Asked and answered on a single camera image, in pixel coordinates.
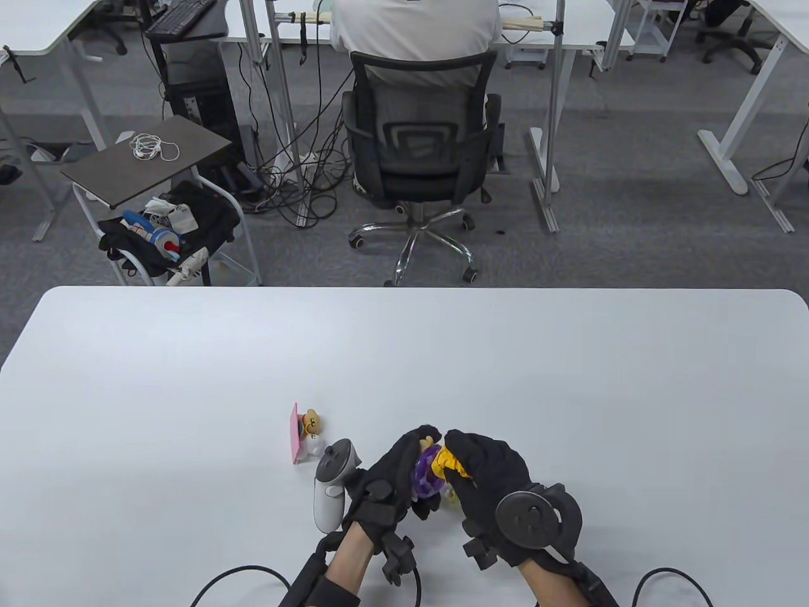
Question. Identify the bear ornament purple base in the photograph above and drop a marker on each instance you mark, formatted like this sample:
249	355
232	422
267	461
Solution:
426	474

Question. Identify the black keyboard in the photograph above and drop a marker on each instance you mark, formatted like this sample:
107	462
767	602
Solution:
180	16

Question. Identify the white crumpled plastic bag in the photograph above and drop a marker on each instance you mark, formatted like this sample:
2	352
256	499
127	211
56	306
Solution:
180	218

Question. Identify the white office desk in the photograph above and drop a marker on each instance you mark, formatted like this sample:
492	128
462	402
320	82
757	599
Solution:
581	31
790	16
38	25

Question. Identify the person's right forearm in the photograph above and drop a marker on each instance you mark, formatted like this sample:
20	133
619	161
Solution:
553	585

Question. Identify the white power strip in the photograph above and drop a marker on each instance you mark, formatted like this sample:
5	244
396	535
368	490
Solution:
303	165

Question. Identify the person's left hand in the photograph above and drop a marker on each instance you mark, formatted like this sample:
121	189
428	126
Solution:
392	474

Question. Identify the yellow dusting cloth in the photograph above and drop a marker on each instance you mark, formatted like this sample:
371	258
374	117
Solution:
449	461

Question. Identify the person's left forearm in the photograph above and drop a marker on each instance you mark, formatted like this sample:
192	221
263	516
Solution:
347	563

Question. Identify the black forearm electronics box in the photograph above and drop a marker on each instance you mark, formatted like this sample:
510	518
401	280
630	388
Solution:
597	588
306	582

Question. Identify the black computer tower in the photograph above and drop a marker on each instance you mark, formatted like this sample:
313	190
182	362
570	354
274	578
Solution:
202	107

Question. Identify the black mesh office chair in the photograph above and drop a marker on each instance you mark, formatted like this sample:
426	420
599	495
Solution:
420	183

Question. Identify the white earphones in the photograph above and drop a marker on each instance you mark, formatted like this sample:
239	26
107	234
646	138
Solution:
140	150

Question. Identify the black wrist camera block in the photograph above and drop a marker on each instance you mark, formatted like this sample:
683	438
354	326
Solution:
481	553
397	556

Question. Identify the dark top white cart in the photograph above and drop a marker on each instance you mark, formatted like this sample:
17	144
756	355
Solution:
114	177

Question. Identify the black swivel chair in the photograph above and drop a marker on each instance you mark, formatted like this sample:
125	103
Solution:
114	39
727	44

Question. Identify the black bag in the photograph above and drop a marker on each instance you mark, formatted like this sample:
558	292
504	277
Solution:
208	215

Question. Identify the beige wooden sticks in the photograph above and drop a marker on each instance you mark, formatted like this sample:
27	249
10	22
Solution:
524	24

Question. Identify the blue red white toy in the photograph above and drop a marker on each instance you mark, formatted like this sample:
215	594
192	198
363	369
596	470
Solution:
165	241

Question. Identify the black white handheld controller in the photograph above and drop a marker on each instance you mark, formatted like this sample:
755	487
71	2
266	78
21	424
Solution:
328	506
524	515

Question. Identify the person's right hand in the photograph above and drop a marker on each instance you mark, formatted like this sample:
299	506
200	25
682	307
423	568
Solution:
493	468

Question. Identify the bear ornament pink board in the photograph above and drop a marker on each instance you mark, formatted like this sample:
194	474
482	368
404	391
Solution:
311	433

